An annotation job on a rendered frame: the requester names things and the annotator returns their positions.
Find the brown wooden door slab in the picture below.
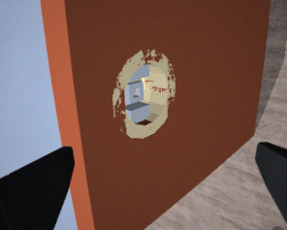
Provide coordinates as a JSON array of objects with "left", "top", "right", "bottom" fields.
[{"left": 40, "top": 0, "right": 271, "bottom": 230}]

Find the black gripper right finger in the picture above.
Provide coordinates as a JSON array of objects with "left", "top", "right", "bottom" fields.
[{"left": 255, "top": 142, "right": 287, "bottom": 223}]

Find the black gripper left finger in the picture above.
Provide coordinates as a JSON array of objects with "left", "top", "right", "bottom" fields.
[{"left": 0, "top": 147, "right": 75, "bottom": 230}]

